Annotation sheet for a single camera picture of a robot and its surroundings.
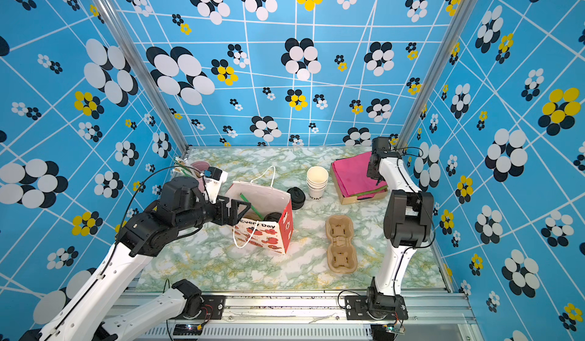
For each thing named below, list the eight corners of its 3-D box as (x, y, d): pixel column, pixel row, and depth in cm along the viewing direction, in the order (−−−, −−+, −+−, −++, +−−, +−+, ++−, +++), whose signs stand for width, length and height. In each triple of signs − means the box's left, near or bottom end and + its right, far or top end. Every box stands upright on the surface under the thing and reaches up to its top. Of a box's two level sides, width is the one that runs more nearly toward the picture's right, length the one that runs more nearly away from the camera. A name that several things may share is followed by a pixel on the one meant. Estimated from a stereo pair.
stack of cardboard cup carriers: (328, 275, 82) (330, 270, 77) (324, 222, 95) (325, 215, 90) (357, 275, 82) (360, 270, 77) (349, 222, 95) (351, 215, 90)
